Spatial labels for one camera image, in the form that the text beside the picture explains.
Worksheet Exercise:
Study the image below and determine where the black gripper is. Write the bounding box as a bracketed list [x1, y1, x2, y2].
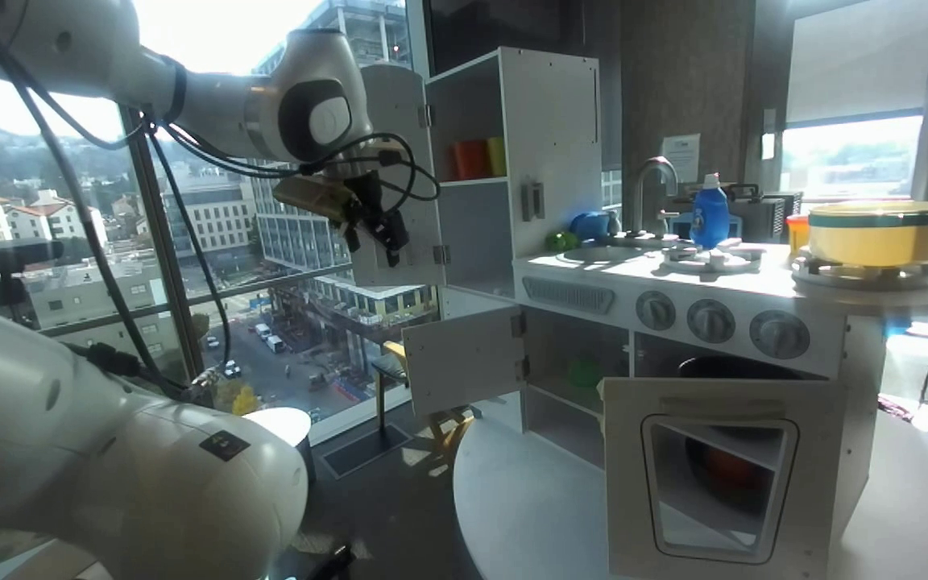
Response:
[344, 172, 416, 270]

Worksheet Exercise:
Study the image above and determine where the tall white cabinet door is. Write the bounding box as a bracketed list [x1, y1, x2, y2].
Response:
[362, 61, 449, 293]

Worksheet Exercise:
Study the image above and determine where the small white cabinet door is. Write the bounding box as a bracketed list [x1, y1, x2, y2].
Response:
[401, 306, 528, 424]

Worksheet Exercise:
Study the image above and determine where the white oven door with window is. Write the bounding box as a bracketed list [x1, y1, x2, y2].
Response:
[604, 374, 844, 580]

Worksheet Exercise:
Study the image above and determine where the green item inside cabinet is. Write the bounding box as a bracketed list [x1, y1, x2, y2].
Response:
[564, 354, 608, 409]

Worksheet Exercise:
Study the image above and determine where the white toy kitchen cabinet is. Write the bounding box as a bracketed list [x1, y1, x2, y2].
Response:
[426, 41, 885, 580]

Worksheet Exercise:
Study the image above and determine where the yellow cup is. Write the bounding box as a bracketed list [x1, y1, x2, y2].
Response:
[484, 135, 509, 181]

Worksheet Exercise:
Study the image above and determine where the green toy in sink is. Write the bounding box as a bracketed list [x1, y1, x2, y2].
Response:
[542, 227, 581, 259]

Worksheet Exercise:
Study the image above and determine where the wooden folding chair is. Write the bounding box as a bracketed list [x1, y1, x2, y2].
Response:
[378, 335, 478, 468]

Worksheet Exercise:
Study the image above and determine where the blue toy in sink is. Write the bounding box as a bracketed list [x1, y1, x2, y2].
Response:
[566, 205, 617, 246]

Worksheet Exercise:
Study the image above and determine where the grey stove knob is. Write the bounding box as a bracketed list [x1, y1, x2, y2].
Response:
[685, 296, 739, 347]
[636, 286, 679, 335]
[752, 306, 811, 364]

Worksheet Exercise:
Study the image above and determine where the metal toy faucet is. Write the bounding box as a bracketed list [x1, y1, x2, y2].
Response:
[633, 156, 682, 243]

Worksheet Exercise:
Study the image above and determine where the white paper sign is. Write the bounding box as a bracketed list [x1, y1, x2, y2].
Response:
[660, 129, 707, 186]

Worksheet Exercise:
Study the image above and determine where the stove burner grate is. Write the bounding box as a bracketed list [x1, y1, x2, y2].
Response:
[655, 237, 767, 278]

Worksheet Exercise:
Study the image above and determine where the blue bottle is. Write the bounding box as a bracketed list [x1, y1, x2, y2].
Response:
[691, 172, 736, 251]

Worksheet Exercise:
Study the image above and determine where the small orange cup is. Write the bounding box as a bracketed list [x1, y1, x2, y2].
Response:
[784, 208, 817, 264]

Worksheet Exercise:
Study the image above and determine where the red item inside oven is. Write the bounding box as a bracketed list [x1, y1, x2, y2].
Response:
[699, 437, 780, 508]

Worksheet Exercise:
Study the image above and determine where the yellow pot with green rim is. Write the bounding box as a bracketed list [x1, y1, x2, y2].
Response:
[805, 201, 928, 273]

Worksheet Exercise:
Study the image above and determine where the yellow wrist camera mount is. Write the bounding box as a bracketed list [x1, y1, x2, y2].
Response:
[274, 172, 367, 227]

